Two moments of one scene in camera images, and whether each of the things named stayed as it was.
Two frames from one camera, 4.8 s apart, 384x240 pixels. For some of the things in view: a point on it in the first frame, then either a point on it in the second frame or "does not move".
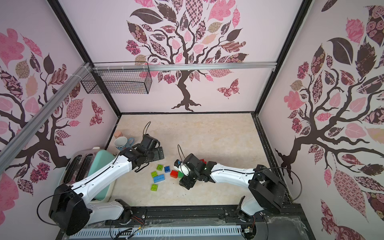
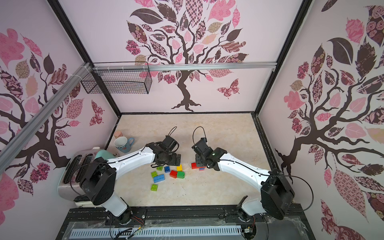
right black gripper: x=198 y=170 → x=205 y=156
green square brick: x=180 y=174 does not move
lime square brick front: x=154 y=187 does not move
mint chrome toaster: x=79 y=165 does not move
